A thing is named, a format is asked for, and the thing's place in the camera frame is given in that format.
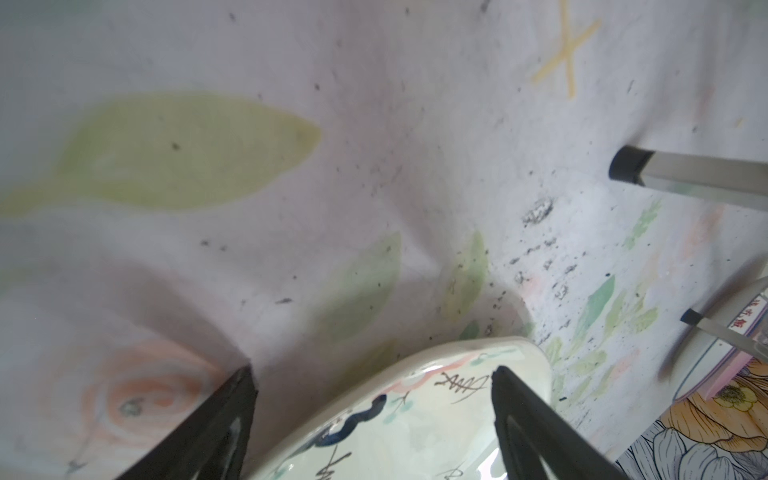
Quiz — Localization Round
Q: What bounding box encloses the white plate with black drawing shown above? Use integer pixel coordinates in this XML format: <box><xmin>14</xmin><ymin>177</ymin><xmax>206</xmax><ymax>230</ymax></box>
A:
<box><xmin>249</xmin><ymin>337</ymin><xmax>553</xmax><ymax>480</ymax></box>

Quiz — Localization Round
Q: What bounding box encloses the chrome wire dish rack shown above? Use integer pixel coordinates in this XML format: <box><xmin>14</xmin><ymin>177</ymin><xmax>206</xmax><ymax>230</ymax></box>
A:
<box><xmin>609</xmin><ymin>146</ymin><xmax>767</xmax><ymax>373</ymax></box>

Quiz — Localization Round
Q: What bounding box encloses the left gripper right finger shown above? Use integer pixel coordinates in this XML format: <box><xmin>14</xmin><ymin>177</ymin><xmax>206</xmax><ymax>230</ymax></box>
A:
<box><xmin>491</xmin><ymin>366</ymin><xmax>625</xmax><ymax>480</ymax></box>

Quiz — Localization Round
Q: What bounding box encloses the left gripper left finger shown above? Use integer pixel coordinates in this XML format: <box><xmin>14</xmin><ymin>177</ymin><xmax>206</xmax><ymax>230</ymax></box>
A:
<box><xmin>120</xmin><ymin>366</ymin><xmax>258</xmax><ymax>480</ymax></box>

